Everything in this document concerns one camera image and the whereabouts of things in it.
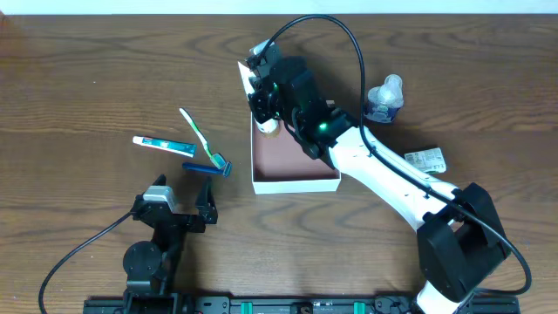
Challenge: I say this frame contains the white squeeze tube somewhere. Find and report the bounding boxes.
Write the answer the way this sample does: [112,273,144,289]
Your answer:
[237,61,280,138]

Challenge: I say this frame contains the clear bottle blue label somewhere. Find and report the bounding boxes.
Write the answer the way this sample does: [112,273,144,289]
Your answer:
[365,74,404,124]

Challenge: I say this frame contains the green white soap packet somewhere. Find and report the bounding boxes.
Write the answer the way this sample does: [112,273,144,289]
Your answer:
[405,147,447,174]

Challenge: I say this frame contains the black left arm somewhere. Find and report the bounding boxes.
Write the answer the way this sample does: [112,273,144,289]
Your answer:
[123,175,218,297]

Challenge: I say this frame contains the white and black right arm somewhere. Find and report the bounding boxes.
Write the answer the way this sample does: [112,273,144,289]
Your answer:
[239,57,513,313]

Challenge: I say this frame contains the blue razor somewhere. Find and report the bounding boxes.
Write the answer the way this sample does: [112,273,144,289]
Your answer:
[182,162,232,177]

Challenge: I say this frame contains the small toothpaste tube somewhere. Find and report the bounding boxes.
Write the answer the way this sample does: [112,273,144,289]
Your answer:
[133,136,196,158]

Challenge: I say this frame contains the green white toothbrush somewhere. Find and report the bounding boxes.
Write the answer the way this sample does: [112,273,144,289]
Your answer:
[179,107,227,169]

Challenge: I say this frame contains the white box pink inside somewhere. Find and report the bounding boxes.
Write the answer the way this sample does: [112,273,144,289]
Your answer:
[250,119,341,195]

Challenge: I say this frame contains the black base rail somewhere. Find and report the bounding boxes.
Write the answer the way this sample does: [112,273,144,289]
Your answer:
[82,294,522,314]

